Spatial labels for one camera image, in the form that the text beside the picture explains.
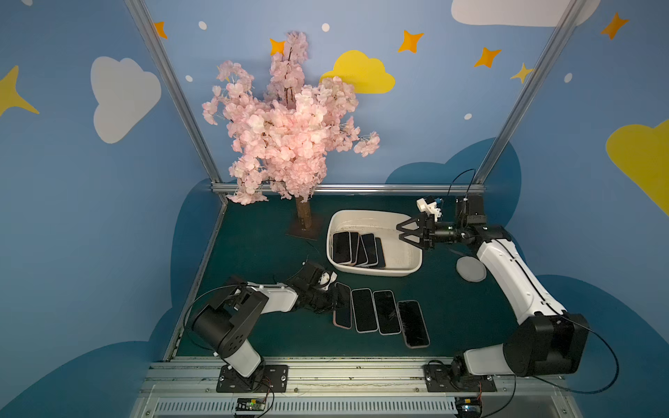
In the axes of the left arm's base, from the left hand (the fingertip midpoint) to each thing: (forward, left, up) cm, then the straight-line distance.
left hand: (348, 303), depth 87 cm
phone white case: (-1, -6, -5) cm, 8 cm away
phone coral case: (+22, -9, -1) cm, 24 cm away
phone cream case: (+24, +3, -3) cm, 25 cm away
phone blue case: (+21, -13, -1) cm, 25 cm away
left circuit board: (-29, +29, -4) cm, 41 cm away
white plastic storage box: (+20, -21, -2) cm, 29 cm away
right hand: (+11, -14, +26) cm, 32 cm away
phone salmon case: (+25, -2, +2) cm, 25 cm away
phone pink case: (-3, +2, -1) cm, 4 cm away
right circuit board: (-28, -34, -4) cm, 44 cm away
